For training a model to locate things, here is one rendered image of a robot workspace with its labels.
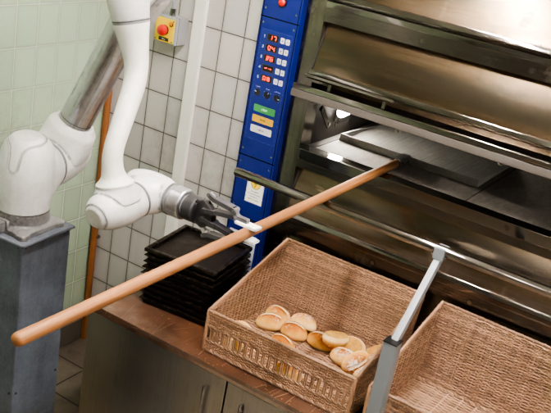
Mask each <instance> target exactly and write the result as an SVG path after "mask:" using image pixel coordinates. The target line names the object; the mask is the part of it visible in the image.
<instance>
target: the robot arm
mask: <svg viewBox="0 0 551 413"><path fill-rule="evenodd" d="M170 1H171V0H107V7H108V10H109V13H110V18H109V20H108V22H107V24H106V25H105V27H104V29H103V31H102V33H101V35H100V37H99V39H98V41H97V43H96V45H95V47H94V48H93V51H92V52H91V54H90V56H89V59H88V60H87V62H86V64H85V66H84V69H83V70H82V71H81V73H80V76H79V78H78V79H77V81H76V83H75V86H74V88H73V89H72V91H71V93H70V95H69V97H68V98H67V100H66V103H65V105H64V107H63V108H62V110H60V111H56V112H53V113H52V114H51V115H50V116H49V117H48V118H47V119H46V121H45V122H44V124H43V126H42V127H41V128H40V130H39V131H35V130H29V129H23V130H18V131H16V132H14V133H12V134H10V135H9V136H8V137H7V138H6V139H5V141H4V142H3V144H2V146H1V148H0V233H4V234H7V235H9V236H12V237H13V238H15V239H16V240H17V241H19V242H26V241H28V240H29V239H31V238H33V237H35V236H37V235H40V234H43V233H45V232H48V231H49V230H52V229H56V228H61V227H63V226H64V225H65V221H64V220H63V219H60V218H57V217H55V216H51V215H50V203H51V199H52V195H53V194H54V193H55V192H56V190H57V188H58V187H59V185H61V184H64V183H65V182H67V181H68V180H70V179H72V178H73V177H75V176H76V175H77V174H79V173H80V172H81V171H82V170H83V169H84V168H85V167H86V165H87V164H88V162H89V159H90V157H91V153H92V147H93V143H94V140H95V138H96V136H95V132H94V129H93V123H94V121H95V120H96V118H97V117H98V114H99V112H100V111H101V109H102V107H103V105H104V103H105V101H106V100H107V97H108V96H109V94H110V92H111V90H112V88H113V87H114V85H115V83H116V81H117V79H118V77H119V76H120V74H121V72H122V70H123V68H124V67H125V72H124V79H123V84H122V87H121V92H120V95H119V97H118V100H117V103H116V108H115V110H114V113H113V116H112V121H111V124H110V126H109V129H108V132H107V137H106V140H105V143H104V146H103V150H102V171H101V178H100V180H99V181H98V182H97V183H96V184H95V191H94V193H93V196H92V197H91V198H90V199H89V201H88V202H87V204H86V207H85V210H84V211H85V216H86V219H87V221H88V222H89V223H90V224H91V225H92V226H93V227H94V228H96V229H103V230H114V229H120V228H122V227H125V226H127V225H130V224H133V223H134V222H135V221H137V220H139V219H140V218H142V217H143V216H147V215H151V214H158V213H160V212H163V213H165V214H167V215H169V216H172V217H175V218H176V219H178V220H183V219H185V220H187V221H189V222H192V223H195V224H197V225H198V227H200V228H201V230H202V233H201V234H200V236H201V237H202V238H206V237H208V238H212V239H215V240H218V239H220V238H224V237H225V236H227V235H229V234H232V233H234V231H233V230H232V229H230V228H228V227H227V226H225V225H223V224H222V223H221V222H219V220H217V219H216V216H220V217H224V218H227V219H231V220H234V221H235V224H237V225H240V226H242V227H244V228H246V229H249V230H252V231H253V232H257V231H259V230H261V229H262V227H261V226H258V225H255V224H253V223H251V222H249V221H250V219H249V218H247V217H244V216H242V215H240V214H239V211H240V208H239V207H238V206H236V205H235V204H233V203H231V202H228V201H226V200H225V199H224V198H222V197H219V196H218V195H217V194H216V193H215V192H214V191H213V192H210V193H207V197H205V198H203V197H200V196H199V195H197V194H195V193H194V191H193V190H191V189H189V188H186V187H184V186H182V185H180V184H177V183H176V182H174V181H173V180H172V179H170V178H169V177H167V176H165V175H162V174H160V173H158V172H156V171H153V170H146V169H133V170H131V171H129V172H128V173H127V174H126V172H125V169H124V165H123V155H124V150H125V145H126V142H127V139H128V137H129V134H130V131H131V128H132V125H133V123H134V119H135V117H136V114H137V111H138V109H139V105H140V103H141V100H142V97H143V93H144V90H145V87H146V83H147V78H148V60H149V30H150V25H152V24H153V23H154V22H155V21H156V20H157V18H158V17H159V16H160V15H161V13H162V12H163V11H164V9H165V8H166V7H167V5H168V4H169V3H170ZM212 202H214V203H216V204H217V205H218V206H220V207H223V208H225V209H226V210H227V211H225V210H222V209H221V208H218V207H214V206H213V204H212ZM206 226H209V227H211V228H213V229H216V230H217V231H219V232H220V233H221V234H220V233H217V232H215V231H210V229H207V228H206Z"/></svg>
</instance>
